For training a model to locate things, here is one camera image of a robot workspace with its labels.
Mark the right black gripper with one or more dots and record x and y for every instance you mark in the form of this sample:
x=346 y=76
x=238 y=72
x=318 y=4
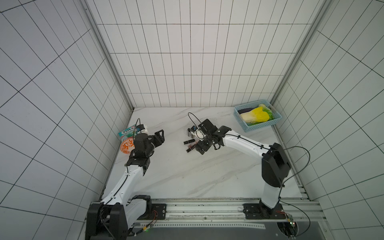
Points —
x=205 y=137

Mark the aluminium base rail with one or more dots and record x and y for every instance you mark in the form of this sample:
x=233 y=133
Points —
x=228 y=213

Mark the yellow green toy cabbage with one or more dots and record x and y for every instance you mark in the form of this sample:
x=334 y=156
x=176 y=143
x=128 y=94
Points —
x=260 y=114

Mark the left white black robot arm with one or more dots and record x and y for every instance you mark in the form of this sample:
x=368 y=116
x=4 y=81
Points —
x=126 y=186

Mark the teal mint candy bag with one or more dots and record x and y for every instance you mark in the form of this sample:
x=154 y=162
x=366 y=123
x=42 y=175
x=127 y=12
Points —
x=127 y=133

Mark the blue plastic basket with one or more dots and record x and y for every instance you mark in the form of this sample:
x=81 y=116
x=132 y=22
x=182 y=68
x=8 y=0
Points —
x=248 y=128

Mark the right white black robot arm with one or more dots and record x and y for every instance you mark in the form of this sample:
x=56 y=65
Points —
x=275 y=165

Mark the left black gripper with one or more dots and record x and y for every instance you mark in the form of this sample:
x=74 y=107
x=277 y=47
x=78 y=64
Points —
x=157 y=138

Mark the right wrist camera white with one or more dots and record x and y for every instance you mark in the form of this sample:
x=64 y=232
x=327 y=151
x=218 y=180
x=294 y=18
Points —
x=204 y=129

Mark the pink clear lip gloss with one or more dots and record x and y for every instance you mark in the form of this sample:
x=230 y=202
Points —
x=192 y=144

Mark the orange white patterned bowl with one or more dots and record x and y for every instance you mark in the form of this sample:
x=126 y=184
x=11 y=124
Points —
x=127 y=146

